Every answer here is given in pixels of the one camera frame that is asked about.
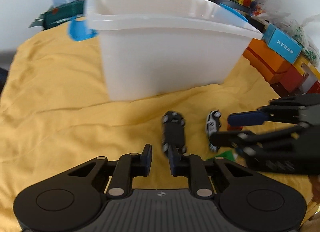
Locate blue card box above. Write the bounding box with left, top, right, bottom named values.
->
left=263, top=24, right=302, bottom=64

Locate dark green case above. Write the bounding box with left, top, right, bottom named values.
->
left=29, top=0, right=85, bottom=30

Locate black white toy car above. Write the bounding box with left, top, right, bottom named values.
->
left=205, top=110, right=221, bottom=152

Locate red box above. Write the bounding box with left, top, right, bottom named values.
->
left=271, top=66, right=309, bottom=97

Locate yellow box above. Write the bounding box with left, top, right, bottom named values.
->
left=293, top=55, right=319, bottom=93

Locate white plastic bin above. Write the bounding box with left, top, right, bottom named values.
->
left=85, top=0, right=262, bottom=101

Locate orange box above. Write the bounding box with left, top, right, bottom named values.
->
left=242, top=39, right=291, bottom=84

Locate green open block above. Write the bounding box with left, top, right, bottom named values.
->
left=206, top=149, right=238, bottom=161

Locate red long building block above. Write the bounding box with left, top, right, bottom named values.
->
left=227, top=125, right=243, bottom=131

